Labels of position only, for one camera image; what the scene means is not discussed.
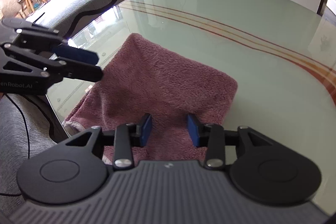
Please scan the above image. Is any pink terry towel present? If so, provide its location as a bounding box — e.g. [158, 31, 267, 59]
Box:
[63, 34, 238, 161]

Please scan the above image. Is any grey upholstered chair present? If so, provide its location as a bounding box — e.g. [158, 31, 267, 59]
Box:
[26, 0, 124, 39]

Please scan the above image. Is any black cable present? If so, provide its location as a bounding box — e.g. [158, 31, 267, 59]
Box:
[0, 93, 32, 197]

